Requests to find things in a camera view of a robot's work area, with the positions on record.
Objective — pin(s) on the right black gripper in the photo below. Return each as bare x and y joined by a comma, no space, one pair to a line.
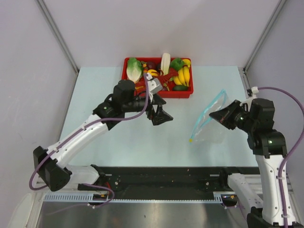
223,115

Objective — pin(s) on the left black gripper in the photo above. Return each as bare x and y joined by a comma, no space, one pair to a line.
160,116

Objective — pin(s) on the clear zip top bag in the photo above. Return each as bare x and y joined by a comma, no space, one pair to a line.
206,130

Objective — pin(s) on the green white toy cabbage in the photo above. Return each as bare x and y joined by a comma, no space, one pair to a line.
134,69

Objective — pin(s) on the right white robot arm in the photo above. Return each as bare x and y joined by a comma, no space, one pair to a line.
268,145

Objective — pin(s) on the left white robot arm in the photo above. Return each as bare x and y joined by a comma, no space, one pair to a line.
52,164

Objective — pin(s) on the dark green toy avocado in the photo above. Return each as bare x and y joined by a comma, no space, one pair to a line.
180,88

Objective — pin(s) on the red plastic tray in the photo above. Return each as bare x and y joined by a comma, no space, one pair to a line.
164,94

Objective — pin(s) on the yellow toy banana bunch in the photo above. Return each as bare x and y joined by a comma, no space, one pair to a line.
183,77

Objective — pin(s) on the red toy lobster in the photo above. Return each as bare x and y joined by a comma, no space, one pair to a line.
165,80

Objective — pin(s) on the white toy radish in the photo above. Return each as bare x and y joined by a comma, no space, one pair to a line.
165,63

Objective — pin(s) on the dark purple toy onion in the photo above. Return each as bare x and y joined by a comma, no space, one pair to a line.
151,65

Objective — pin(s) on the small toy cherry tomatoes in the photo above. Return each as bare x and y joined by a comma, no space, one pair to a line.
144,67

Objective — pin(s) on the green toy bell pepper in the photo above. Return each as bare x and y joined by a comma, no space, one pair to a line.
177,64

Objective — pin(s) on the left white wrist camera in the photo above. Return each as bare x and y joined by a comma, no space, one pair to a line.
153,83

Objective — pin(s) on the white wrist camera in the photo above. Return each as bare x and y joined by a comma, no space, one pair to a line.
153,83
251,94

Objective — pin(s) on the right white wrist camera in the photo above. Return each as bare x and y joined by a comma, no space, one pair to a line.
251,94

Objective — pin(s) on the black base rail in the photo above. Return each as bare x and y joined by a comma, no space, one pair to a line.
168,182

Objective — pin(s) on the white slotted cable duct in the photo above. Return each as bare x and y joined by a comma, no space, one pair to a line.
101,197

